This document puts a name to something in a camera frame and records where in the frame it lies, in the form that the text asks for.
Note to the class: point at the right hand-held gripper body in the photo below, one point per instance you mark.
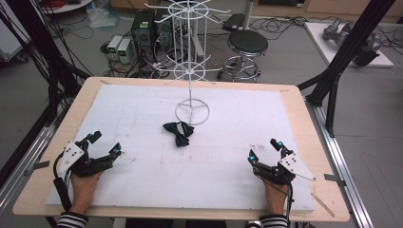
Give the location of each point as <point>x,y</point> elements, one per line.
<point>275,174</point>

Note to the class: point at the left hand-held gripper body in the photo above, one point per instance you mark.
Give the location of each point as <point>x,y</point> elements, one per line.
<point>80,160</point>

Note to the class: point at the black bow tie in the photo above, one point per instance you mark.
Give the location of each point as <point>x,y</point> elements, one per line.
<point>180,133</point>

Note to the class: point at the person's right hand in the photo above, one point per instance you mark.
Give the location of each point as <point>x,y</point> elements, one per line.
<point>276,199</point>

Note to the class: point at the person's left hand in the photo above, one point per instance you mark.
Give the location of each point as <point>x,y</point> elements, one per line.
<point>84,190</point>

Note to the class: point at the white foam mat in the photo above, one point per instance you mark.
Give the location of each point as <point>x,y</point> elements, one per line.
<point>206,164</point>

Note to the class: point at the thin wooden stick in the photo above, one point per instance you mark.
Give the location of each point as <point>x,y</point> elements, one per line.
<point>323,205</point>

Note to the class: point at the white bench power supply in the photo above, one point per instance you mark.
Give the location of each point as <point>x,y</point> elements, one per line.
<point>113,47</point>
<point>124,50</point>

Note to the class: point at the black round stool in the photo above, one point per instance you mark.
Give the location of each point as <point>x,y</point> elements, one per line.
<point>247,42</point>

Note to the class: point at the white floor board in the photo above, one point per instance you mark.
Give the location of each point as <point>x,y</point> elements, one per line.
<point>320,41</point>

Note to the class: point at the black computer tower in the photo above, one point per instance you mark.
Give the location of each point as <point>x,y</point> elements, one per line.
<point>143,31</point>

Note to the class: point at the clear plastic bag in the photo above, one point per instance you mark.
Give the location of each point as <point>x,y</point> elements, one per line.
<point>101,19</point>

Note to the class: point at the grey cart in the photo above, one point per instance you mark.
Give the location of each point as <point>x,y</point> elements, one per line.
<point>11,44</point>

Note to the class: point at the grey computer tower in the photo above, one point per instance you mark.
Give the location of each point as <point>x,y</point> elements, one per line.
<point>164,33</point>

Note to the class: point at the black flat box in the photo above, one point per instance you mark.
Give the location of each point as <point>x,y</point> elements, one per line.
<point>233,22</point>

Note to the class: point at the round white table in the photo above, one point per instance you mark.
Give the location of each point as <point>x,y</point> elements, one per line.
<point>68,6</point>

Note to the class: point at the white metal pole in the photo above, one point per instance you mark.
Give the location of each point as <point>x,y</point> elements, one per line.
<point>248,14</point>

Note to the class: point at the grey metal table bracket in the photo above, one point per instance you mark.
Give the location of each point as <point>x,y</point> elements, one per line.
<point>36,167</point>
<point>334,179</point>

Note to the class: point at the aluminium rail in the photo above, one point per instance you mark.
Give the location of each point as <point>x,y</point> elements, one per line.
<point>342,164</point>
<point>25,161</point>

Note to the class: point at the black metal frame post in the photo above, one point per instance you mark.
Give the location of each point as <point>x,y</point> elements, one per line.
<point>348,50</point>
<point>38,47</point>

